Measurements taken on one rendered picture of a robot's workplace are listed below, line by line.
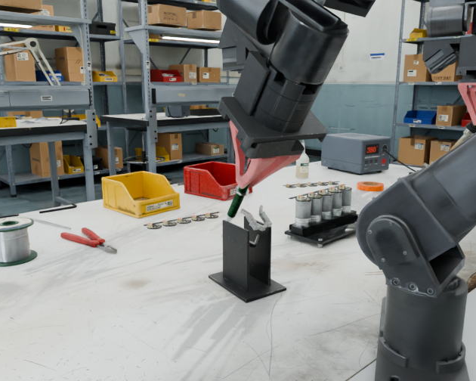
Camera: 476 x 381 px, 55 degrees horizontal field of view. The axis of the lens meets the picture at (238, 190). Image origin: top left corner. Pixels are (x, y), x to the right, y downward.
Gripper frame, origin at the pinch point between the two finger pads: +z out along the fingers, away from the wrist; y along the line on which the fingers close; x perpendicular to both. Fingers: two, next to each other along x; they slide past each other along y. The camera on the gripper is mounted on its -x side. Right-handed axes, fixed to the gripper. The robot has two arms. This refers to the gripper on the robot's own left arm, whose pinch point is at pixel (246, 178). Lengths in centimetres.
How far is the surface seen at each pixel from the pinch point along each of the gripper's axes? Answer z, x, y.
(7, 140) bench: 155, -189, -6
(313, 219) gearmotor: 13.5, -1.7, -19.2
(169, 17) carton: 102, -244, -115
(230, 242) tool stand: 6.7, 3.5, 1.7
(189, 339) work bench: 6.4, 13.4, 11.5
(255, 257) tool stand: 8.2, 5.5, -1.4
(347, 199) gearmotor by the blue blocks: 12.7, -3.8, -27.9
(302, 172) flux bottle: 35, -30, -48
